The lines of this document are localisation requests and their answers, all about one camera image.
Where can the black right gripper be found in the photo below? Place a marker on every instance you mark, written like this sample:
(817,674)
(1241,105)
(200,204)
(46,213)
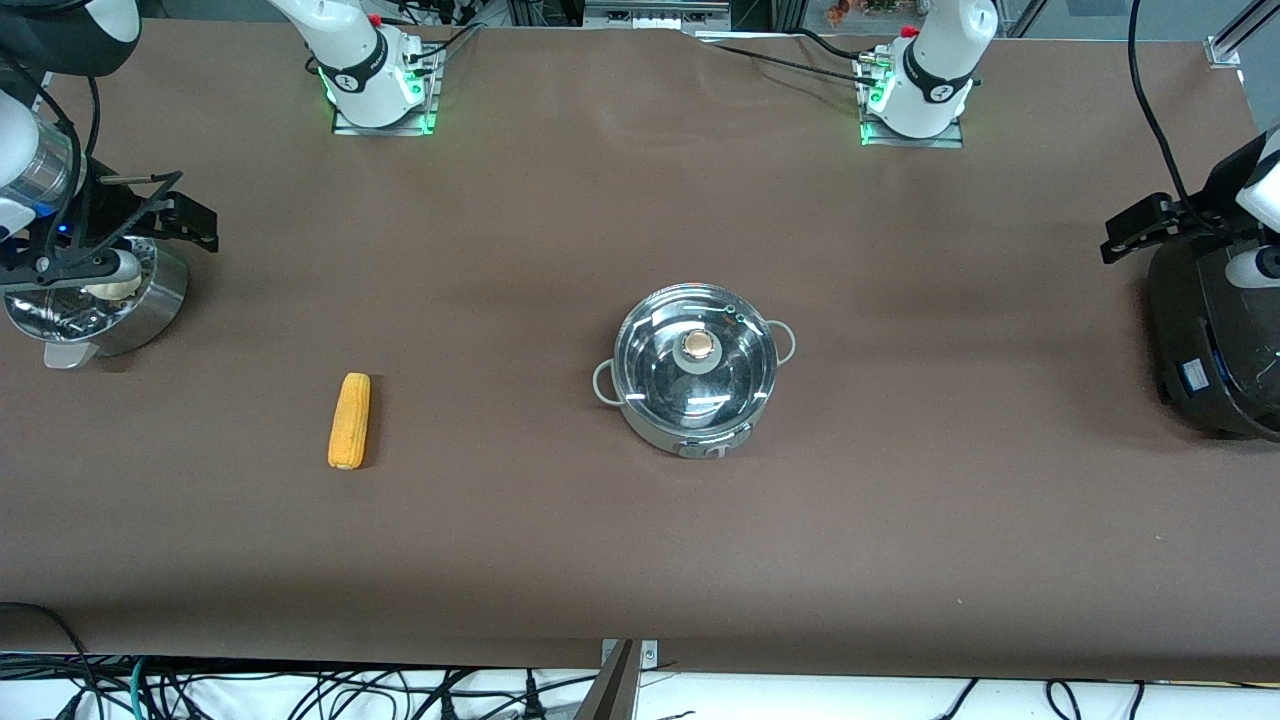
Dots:
(108,215)

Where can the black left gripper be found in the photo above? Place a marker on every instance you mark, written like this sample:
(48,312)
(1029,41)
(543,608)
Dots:
(1192,218)

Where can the yellow corn cob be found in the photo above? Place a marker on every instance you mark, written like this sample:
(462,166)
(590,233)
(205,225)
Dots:
(349,420)

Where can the round glass pot lid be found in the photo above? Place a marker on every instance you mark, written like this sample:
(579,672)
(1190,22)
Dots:
(660,350)

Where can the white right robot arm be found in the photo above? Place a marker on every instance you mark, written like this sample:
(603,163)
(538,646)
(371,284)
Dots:
(360,70)

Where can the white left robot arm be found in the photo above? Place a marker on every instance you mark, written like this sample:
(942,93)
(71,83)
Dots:
(935,70)

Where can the shiny steel steamer pot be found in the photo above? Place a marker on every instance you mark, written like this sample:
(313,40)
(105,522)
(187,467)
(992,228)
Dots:
(160,300)

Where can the black rice cooker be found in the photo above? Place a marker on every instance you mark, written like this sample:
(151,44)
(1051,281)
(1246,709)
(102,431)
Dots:
(1200,340)

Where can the dark metal bar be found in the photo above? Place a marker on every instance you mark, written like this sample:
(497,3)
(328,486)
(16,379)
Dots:
(612,690)

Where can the aluminium profile rail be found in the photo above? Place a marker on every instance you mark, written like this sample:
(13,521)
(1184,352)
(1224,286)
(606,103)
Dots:
(1235,40)

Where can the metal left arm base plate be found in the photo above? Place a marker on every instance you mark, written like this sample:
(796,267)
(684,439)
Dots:
(950,141)

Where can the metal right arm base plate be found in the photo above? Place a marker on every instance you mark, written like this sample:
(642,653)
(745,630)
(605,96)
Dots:
(431,118)

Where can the grey metal equipment frame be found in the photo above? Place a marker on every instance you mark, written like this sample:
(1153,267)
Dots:
(655,12)

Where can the metal mounting bracket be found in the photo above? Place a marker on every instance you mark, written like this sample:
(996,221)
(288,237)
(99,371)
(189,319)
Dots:
(650,655)

